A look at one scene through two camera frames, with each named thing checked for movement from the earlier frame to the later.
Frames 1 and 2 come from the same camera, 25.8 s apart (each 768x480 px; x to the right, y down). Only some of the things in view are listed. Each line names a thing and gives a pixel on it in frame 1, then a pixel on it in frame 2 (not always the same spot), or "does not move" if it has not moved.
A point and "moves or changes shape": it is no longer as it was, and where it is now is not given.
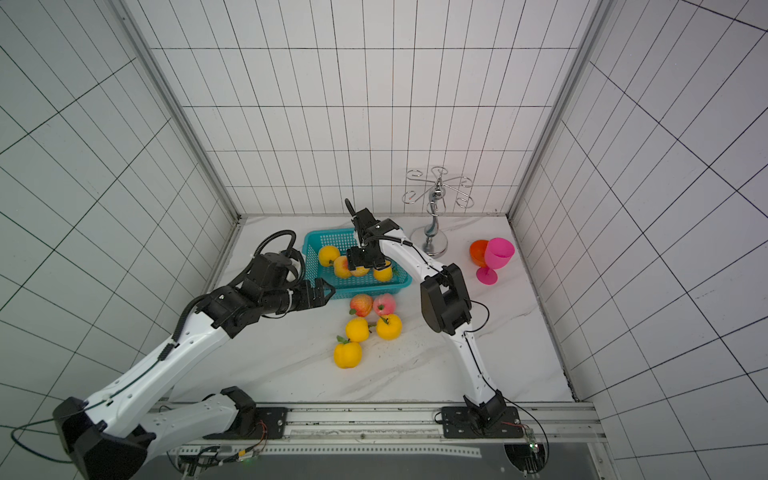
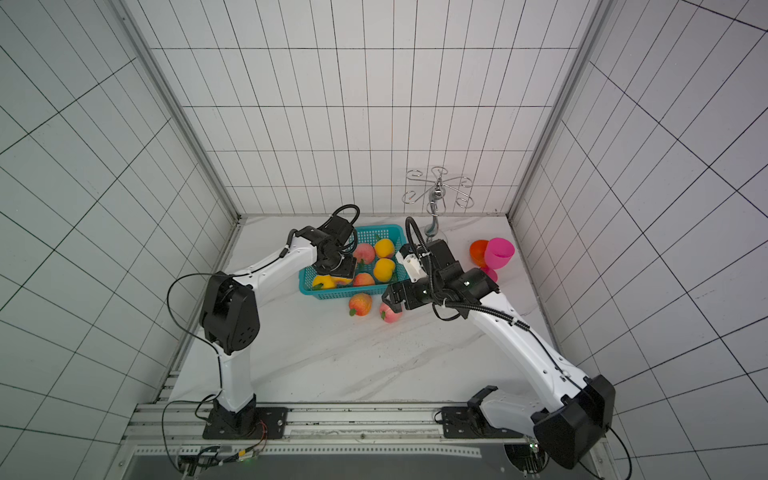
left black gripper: x=320 y=300 -> x=347 y=270
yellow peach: x=347 y=354 moves or changes shape
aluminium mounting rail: x=405 y=431 does not move
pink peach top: x=384 y=304 moves or changes shape
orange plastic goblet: x=478 y=251 does not move
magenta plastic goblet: x=498 y=253 does not move
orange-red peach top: x=360 y=305 does not move
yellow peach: x=383 y=275 does not move
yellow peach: x=389 y=326 moves or changes shape
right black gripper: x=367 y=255 -> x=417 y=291
